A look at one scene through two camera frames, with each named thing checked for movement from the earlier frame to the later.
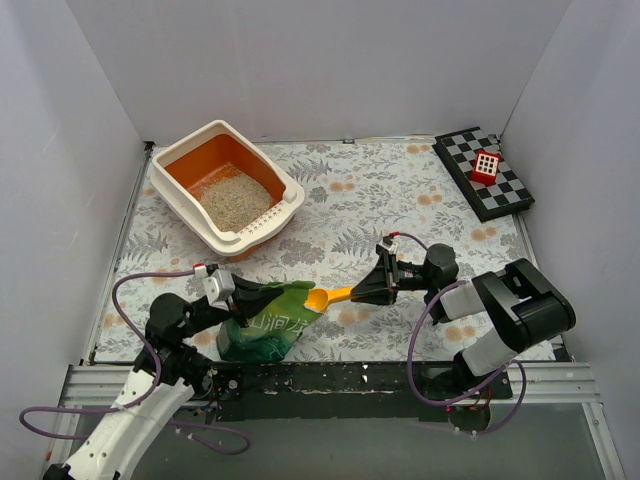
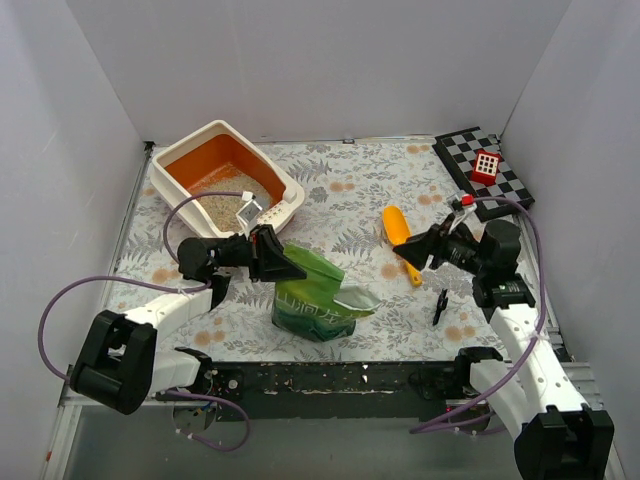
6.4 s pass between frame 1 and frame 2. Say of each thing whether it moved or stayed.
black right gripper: moved
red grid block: stayed
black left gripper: moved
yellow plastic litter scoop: moved
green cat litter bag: moved
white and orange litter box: stayed
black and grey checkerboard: stayed
